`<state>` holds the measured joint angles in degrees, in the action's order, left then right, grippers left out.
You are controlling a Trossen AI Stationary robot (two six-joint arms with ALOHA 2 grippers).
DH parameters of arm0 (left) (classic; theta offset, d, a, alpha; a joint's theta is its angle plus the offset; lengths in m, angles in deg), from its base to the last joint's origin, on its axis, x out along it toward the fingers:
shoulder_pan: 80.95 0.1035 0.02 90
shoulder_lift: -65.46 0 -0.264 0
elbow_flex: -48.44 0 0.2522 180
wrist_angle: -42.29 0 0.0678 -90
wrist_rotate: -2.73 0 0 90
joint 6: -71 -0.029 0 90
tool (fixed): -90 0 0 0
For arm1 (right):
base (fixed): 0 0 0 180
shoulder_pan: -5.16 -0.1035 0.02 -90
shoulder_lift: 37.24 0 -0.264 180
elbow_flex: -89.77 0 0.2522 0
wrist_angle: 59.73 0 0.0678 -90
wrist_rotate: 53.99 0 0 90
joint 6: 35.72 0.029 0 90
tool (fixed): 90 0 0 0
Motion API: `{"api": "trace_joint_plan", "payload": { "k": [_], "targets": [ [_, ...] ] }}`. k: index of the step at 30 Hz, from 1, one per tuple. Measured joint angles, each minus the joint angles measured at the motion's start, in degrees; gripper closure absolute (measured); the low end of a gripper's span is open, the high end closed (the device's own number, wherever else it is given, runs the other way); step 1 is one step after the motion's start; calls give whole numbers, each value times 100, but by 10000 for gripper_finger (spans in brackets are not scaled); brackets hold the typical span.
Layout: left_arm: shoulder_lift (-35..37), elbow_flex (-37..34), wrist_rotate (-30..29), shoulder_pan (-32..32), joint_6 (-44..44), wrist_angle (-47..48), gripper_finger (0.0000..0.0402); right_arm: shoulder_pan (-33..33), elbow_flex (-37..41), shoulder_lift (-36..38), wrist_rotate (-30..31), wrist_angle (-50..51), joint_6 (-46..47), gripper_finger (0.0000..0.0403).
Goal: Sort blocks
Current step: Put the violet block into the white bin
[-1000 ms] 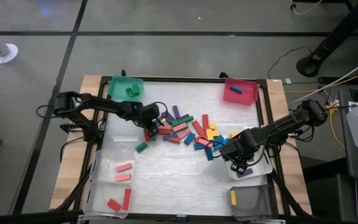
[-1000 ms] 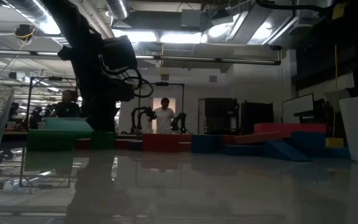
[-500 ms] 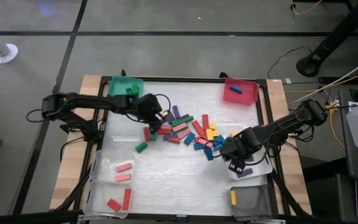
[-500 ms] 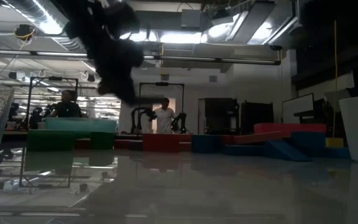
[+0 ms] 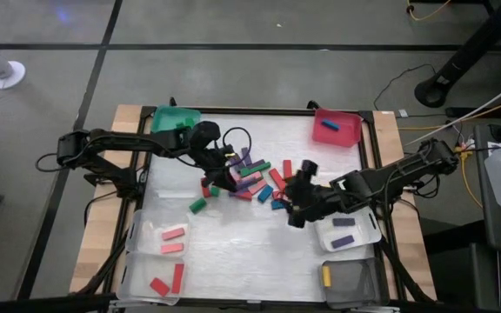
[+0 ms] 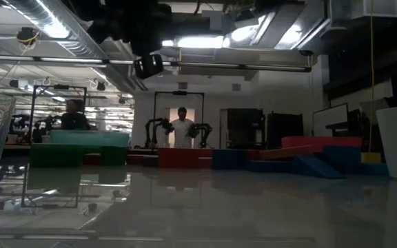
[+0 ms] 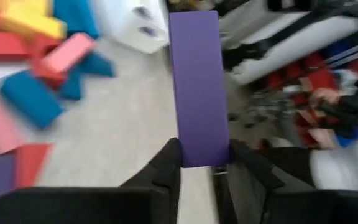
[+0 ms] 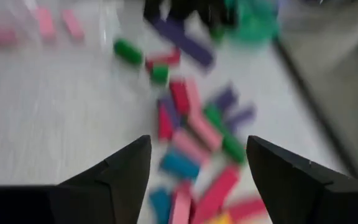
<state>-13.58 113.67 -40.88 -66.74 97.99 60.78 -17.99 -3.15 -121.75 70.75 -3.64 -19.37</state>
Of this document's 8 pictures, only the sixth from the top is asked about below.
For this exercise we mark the black cabinet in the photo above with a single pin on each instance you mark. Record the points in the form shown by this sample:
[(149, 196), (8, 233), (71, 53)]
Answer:
[(245, 128), (284, 130)]

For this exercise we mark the large silver air duct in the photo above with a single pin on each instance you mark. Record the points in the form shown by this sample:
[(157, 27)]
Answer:
[(53, 27)]

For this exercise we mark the blue wooden block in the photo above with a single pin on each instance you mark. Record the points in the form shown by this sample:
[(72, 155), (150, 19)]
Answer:
[(317, 168), (227, 159), (269, 166), (374, 169), (341, 156)]

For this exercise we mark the black background robot arm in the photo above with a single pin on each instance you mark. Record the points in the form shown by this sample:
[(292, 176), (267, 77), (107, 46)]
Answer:
[(157, 127), (202, 132), (41, 125)]

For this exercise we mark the green plastic tray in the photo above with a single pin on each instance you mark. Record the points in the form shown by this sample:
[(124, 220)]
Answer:
[(88, 137)]

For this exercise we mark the small green wooden block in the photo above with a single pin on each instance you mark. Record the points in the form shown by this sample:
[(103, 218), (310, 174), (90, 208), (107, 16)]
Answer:
[(114, 155)]

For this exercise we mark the black gantry frame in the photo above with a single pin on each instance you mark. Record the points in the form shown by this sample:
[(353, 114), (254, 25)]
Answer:
[(59, 87), (179, 92)]

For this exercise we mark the pink wooden block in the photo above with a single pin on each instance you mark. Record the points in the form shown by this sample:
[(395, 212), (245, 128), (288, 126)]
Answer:
[(286, 153)]

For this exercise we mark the black ceiling spotlight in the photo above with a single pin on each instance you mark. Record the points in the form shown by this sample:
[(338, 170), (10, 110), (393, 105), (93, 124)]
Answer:
[(14, 83), (100, 86)]

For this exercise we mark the seated person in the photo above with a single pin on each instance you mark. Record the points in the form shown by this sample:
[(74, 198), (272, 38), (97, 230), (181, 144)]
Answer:
[(73, 118)]

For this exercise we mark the black security camera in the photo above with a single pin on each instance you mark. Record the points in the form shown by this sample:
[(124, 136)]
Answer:
[(306, 52)]

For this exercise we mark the red plastic tray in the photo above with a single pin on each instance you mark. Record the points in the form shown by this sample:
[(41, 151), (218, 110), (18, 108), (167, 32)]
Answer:
[(322, 143)]

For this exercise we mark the grey ceiling box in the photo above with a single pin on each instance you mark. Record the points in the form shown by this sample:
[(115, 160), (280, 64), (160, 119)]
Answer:
[(216, 21)]

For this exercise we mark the whiteboard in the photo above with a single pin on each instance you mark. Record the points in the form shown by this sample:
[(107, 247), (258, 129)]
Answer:
[(330, 120)]

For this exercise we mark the ceiling light panel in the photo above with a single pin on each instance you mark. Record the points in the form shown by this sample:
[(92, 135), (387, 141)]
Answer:
[(243, 33), (200, 42), (168, 43)]

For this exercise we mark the standing person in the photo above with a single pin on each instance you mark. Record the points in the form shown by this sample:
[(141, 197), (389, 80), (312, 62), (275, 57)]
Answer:
[(182, 132)]

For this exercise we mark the square wall vent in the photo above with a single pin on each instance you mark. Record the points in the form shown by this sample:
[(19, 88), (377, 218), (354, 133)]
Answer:
[(182, 85), (236, 87)]

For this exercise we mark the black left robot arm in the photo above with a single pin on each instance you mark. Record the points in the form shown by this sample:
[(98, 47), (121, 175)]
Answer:
[(122, 20)]

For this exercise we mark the small yellow wooden block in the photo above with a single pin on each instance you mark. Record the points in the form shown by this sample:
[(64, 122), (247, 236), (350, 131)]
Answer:
[(371, 157)]

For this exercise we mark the purple wooden block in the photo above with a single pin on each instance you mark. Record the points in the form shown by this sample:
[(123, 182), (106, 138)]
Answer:
[(151, 161)]

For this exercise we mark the long ceiling pipe rail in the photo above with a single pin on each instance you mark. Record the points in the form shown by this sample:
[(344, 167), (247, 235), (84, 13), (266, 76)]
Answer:
[(219, 65)]

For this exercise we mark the red wooden block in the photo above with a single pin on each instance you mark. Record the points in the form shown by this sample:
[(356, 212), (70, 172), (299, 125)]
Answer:
[(252, 155), (91, 159), (134, 159), (179, 157)]

